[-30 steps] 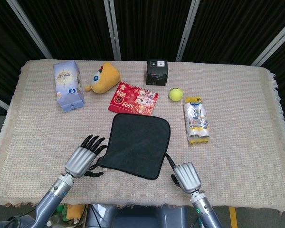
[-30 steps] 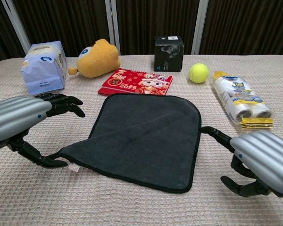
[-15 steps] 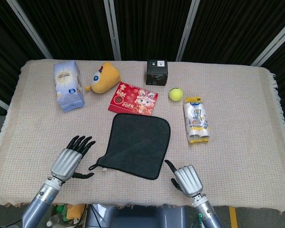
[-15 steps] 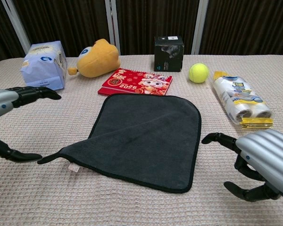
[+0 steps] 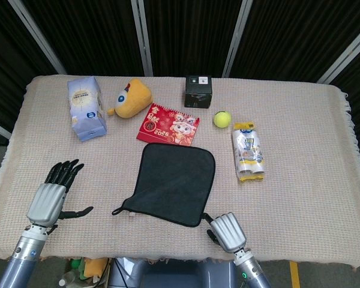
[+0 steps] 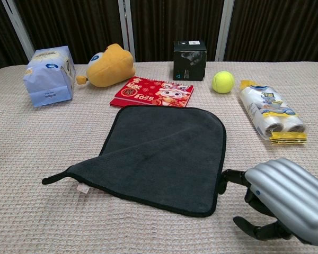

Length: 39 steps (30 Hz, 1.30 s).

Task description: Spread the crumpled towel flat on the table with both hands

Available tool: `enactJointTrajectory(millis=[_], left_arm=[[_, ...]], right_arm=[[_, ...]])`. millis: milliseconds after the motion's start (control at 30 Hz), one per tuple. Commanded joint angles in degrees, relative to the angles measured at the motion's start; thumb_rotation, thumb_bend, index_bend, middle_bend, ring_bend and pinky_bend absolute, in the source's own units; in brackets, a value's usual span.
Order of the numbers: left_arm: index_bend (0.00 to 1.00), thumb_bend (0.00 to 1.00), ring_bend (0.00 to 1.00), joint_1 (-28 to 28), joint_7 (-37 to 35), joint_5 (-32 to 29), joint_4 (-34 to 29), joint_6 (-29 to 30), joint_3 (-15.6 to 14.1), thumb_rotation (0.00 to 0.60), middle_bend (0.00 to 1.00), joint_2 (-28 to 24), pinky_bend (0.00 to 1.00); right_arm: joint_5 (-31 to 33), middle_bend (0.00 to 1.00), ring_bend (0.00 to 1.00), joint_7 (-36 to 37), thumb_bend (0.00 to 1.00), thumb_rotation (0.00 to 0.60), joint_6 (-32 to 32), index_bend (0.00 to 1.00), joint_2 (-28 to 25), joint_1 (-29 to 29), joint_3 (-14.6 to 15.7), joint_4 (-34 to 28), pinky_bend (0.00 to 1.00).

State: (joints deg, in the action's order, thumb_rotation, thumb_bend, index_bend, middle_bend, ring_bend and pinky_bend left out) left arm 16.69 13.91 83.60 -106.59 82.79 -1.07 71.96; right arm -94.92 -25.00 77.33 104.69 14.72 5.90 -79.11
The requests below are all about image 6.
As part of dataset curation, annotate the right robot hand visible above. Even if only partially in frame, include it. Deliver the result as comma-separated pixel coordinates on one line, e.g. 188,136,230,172
218,158,318,248

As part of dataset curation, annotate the red 2026 desk calendar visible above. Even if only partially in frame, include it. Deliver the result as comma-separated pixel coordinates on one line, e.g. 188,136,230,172
109,76,195,108

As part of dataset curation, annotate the black cardboard box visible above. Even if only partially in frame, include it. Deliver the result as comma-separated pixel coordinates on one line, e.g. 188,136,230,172
173,40,208,81

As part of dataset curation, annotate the light blue tissue pack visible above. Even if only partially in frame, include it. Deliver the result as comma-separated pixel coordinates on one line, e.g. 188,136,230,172
22,46,76,108

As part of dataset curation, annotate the pack of plastic bag rolls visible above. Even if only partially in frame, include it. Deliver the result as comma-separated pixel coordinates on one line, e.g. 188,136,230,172
239,79,308,146

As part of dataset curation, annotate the white metal frame post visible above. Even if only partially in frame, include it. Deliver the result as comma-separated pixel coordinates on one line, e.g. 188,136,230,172
214,0,235,62
117,0,136,63
1,0,34,65

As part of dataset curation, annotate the yellow plush toy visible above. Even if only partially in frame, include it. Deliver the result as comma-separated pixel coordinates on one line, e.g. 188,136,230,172
76,43,136,88

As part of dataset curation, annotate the beige woven tablecloth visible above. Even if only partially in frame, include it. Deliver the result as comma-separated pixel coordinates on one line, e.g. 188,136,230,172
0,61,318,254

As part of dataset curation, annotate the dark pleated partition curtain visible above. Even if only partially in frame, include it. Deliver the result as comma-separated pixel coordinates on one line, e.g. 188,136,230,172
0,0,318,76

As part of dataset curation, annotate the yellow-green tennis ball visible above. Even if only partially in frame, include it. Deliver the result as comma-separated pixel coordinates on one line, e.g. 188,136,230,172
211,70,236,94

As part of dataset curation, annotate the grey and pink towel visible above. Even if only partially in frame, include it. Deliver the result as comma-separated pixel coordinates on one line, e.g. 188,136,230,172
41,105,227,218

